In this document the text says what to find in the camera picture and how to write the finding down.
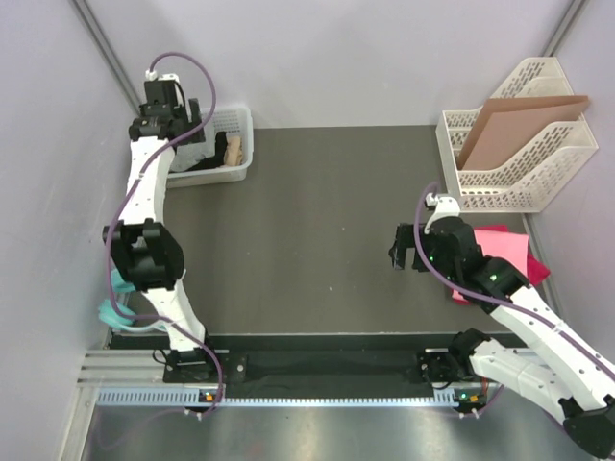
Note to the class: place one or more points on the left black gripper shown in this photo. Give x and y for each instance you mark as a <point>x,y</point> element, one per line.
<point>193,119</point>

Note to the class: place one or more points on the brown cardboard sheet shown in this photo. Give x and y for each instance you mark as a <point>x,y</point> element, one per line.
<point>506,125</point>

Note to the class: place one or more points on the black shirt with flower print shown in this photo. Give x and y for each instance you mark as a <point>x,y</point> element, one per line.
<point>217,160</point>

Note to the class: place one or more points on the magenta folded shirt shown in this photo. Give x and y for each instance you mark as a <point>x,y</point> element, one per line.
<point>537,271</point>

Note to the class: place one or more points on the white perforated plastic basket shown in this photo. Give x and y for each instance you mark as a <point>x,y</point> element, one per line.
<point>235,121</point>

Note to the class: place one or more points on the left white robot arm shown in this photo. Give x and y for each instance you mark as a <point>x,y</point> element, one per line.
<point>138,244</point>

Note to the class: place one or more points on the white file organizer rack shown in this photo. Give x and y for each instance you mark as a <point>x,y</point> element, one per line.
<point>528,181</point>

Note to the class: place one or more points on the grey slotted cable duct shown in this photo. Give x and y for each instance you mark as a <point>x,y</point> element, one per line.
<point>198,398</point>

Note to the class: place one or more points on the aluminium frame rail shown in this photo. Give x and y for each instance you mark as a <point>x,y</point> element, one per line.
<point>137,369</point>

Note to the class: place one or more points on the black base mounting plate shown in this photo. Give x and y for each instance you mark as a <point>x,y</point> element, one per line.
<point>327,365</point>

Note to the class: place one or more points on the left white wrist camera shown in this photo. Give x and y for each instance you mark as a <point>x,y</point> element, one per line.
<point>153,75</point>

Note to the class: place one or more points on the beige folded cloth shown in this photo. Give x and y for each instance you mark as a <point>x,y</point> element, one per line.
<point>233,155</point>

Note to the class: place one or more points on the grey t shirt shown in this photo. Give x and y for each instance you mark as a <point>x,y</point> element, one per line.
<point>193,156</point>

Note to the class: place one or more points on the light pink folded shirt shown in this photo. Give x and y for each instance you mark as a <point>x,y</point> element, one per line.
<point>511,246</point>

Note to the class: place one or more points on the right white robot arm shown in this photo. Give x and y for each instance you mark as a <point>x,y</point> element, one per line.
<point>574,384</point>

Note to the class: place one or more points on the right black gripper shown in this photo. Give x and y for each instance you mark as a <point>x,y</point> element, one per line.
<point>403,241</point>

